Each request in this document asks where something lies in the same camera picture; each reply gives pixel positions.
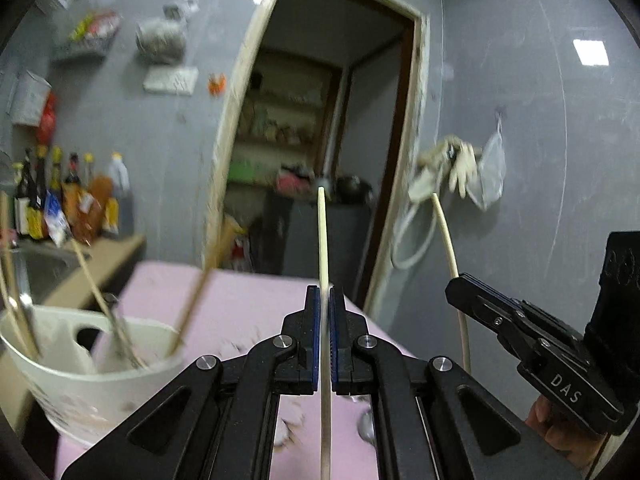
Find pale wooden chopstick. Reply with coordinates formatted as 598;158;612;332
317;186;332;480

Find light wooden chopstick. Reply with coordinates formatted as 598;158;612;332
430;192;472;375

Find metal fork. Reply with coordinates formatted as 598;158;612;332
102;292;144;368

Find thick wooden stick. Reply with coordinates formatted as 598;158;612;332
167;214;243;356

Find person's right hand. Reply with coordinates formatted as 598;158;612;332
525;396;604;469

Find metal ladle spoon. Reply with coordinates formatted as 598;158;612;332
357;408;375;446

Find pink table cloth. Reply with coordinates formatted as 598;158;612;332
52;259;417;480

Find white plastic utensil holder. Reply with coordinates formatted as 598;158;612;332
1;306;184;448

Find dark grey cabinet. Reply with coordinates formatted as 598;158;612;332
264;194;374;291

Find clear hanging plastic bag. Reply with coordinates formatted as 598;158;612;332
466;113;506;211

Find large oil jug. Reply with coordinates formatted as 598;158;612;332
102;152;134;238

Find black pot on cabinet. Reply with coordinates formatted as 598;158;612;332
335;174;373;206

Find white salt packet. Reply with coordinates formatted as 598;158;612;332
43;192;70;247

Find rubber gloves on hook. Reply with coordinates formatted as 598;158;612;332
408;136;482;204

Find wooden chopstick in holder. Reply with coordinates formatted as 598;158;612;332
1;192;39;361

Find red cap sauce bottle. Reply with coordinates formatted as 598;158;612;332
63;152;81;214

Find yellow cap bottle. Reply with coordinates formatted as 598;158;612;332
82;152;94;188

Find dark soy sauce bottle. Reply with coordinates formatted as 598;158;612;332
27;144;48;242

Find dark wine bottle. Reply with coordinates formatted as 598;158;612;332
14;148;35;238

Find red plastic bag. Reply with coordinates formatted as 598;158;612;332
36;92;56;146

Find plastic bag of dried goods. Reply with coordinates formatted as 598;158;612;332
136;0;200;65

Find white hose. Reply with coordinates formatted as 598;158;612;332
390;179;444;271

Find orange wall hook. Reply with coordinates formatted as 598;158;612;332
207;74;227;96

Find white wall switch socket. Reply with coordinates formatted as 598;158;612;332
142;66;200;96

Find white box on wall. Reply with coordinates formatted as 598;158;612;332
10;70;51;127

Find grey wall shelf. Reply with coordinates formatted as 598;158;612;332
51;35;117;63

